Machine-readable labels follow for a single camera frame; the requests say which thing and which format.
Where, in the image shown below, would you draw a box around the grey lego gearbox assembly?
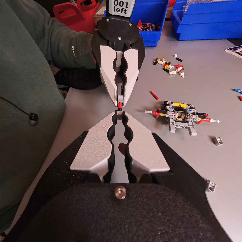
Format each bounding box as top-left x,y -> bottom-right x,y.
145,101 -> 220,137

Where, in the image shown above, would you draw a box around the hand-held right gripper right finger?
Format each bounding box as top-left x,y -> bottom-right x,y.
123,112 -> 170,183

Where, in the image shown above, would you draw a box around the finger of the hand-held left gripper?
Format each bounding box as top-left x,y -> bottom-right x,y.
122,48 -> 140,107
100,45 -> 118,107

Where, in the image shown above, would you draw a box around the lego instruction booklet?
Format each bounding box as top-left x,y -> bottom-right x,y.
225,45 -> 242,59

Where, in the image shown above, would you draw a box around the red plastic basket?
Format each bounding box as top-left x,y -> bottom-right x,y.
77,0 -> 100,12
53,4 -> 95,32

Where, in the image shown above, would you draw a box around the person's green hoodie torso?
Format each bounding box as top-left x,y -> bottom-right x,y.
0,0 -> 66,233

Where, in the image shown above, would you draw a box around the stacked blue storage bins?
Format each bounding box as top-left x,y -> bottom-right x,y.
170,0 -> 242,41

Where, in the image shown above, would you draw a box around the heap of mixed lego parts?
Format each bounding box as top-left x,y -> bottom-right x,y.
137,20 -> 161,31

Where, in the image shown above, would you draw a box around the person's left forearm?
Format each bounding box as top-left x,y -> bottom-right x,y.
43,16 -> 97,69

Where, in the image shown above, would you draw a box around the pile of small lego pieces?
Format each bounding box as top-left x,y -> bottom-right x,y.
153,54 -> 186,78

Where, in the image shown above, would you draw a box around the blue parts bin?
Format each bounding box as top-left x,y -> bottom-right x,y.
104,0 -> 170,47

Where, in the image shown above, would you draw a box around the black hoodie drawstring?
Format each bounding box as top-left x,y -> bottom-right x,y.
0,96 -> 38,126

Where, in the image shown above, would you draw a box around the black mesh chair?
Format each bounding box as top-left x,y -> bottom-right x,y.
54,67 -> 103,90

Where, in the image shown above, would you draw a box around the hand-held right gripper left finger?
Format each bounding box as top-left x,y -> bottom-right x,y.
70,111 -> 116,183

